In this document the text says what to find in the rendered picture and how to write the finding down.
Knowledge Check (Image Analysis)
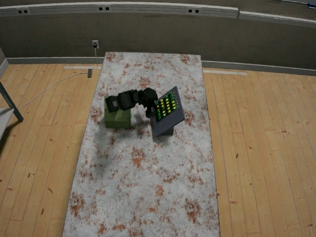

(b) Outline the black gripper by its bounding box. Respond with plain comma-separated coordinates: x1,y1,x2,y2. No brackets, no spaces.
138,99,159,118

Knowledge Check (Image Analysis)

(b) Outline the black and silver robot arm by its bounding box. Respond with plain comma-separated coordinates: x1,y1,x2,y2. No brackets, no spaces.
105,87,158,113

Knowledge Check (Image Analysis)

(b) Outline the grey switch panel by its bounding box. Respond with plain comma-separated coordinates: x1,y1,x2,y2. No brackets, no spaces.
152,86,185,137

